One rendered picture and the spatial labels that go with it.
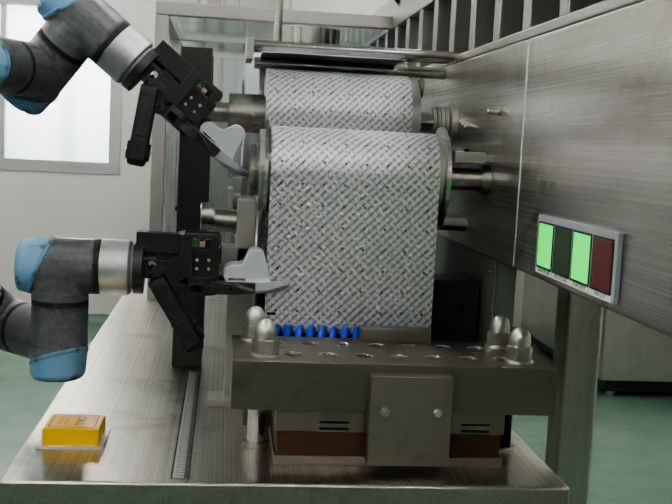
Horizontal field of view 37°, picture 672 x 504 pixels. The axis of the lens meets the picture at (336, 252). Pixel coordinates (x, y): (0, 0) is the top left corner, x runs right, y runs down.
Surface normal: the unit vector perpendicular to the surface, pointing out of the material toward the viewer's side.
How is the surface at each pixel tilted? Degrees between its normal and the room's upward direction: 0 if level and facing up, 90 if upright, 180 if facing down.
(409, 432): 90
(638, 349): 90
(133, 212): 90
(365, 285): 90
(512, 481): 0
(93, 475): 0
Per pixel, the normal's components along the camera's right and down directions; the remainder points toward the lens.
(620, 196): -0.99, -0.04
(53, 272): 0.10, 0.12
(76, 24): -0.06, 0.29
